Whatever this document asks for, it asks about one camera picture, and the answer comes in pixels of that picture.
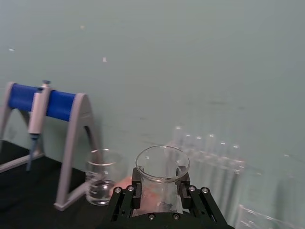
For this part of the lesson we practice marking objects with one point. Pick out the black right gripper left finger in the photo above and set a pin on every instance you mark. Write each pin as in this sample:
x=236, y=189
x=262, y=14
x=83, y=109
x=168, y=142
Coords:
x=121, y=200

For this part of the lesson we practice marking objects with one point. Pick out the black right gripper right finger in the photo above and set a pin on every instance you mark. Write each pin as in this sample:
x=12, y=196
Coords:
x=200, y=202

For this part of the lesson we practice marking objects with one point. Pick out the clear glass conical flask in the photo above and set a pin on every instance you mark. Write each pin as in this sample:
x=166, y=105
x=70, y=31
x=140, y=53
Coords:
x=164, y=186

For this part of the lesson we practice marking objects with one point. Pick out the clear glass beaker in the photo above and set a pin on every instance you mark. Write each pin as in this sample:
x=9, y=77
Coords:
x=102, y=190

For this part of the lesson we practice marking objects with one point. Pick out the clear acrylic test tube rack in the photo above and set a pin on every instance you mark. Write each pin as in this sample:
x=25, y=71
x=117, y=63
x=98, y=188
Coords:
x=214, y=171

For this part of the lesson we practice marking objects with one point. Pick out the clear glass test tube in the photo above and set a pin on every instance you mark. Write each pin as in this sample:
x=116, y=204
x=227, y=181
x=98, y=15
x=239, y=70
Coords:
x=198, y=150
x=235, y=157
x=188, y=148
x=177, y=136
x=211, y=148
x=223, y=155

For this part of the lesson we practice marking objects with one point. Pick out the clear plastic box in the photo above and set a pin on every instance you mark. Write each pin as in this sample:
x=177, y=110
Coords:
x=262, y=217

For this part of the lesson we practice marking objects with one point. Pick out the grey pipette stand blue bar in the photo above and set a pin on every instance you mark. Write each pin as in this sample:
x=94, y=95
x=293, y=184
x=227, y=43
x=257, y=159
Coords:
x=71, y=133

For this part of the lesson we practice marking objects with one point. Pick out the black table cloth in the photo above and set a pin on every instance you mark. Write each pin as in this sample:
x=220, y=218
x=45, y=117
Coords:
x=28, y=202

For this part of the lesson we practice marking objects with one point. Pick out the grey and blue pipette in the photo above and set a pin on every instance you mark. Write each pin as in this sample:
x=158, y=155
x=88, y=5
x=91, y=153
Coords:
x=35, y=119

